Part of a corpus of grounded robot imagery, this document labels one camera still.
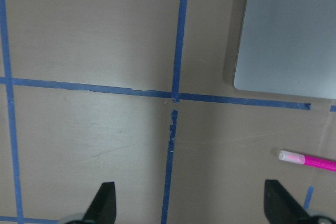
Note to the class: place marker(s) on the silver laptop notebook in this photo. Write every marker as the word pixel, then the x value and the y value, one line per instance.
pixel 287 47

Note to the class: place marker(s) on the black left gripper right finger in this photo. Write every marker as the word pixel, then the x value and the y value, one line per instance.
pixel 280 207

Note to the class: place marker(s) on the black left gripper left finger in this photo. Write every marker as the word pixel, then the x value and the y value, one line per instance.
pixel 103 208

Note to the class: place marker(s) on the pink pen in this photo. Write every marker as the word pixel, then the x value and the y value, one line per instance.
pixel 306 160

